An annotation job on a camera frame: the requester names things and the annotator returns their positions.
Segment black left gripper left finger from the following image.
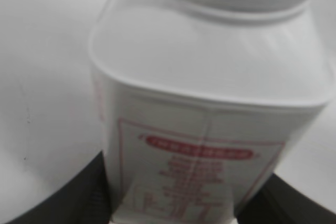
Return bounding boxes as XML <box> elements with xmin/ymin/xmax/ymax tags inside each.
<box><xmin>7</xmin><ymin>152</ymin><xmax>111</xmax><ymax>223</ymax></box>

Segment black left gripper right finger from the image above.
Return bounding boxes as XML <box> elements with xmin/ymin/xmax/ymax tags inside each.
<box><xmin>236</xmin><ymin>174</ymin><xmax>335</xmax><ymax>224</ymax></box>

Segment white yogurt drink bottle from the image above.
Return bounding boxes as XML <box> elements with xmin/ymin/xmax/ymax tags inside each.
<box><xmin>89</xmin><ymin>0</ymin><xmax>335</xmax><ymax>223</ymax></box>

